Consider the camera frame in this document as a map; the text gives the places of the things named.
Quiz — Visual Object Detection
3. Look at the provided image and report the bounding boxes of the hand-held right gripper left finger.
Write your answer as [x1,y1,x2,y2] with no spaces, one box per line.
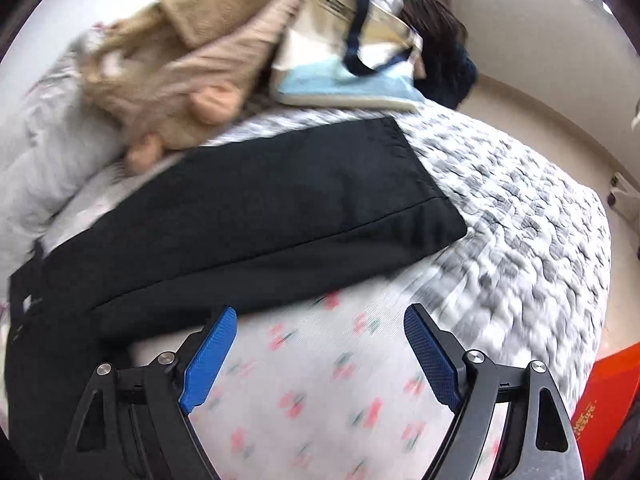
[60,306,238,480]

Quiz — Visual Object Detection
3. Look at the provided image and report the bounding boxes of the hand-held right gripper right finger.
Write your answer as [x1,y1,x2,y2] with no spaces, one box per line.
[403,303,584,480]

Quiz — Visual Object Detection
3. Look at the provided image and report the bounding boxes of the black pants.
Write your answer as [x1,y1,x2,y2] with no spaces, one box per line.
[4,116,469,463]

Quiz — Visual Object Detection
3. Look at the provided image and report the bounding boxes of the cherry print bed sheet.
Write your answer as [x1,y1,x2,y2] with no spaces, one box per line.
[115,255,506,480]

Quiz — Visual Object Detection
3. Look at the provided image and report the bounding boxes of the grey and white quilted blanket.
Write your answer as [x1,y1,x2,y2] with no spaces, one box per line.
[200,97,613,411]

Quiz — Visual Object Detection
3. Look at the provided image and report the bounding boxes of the red box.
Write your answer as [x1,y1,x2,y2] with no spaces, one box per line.
[572,346,640,480]

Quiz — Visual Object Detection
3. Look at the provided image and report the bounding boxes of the light grey pillow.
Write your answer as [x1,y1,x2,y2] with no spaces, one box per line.
[0,22,131,281]

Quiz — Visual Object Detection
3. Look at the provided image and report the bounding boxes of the beige fleece blanket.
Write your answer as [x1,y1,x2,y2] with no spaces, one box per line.
[80,0,321,171]

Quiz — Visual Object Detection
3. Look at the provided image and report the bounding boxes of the dark clothing pile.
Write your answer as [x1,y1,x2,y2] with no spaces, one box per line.
[395,0,480,110]

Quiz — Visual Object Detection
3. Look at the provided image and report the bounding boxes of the white and blue tote bag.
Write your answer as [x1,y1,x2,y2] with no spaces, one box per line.
[271,0,425,112]

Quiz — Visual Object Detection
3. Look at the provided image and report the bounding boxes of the white wall socket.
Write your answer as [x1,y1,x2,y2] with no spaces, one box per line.
[607,172,635,212]

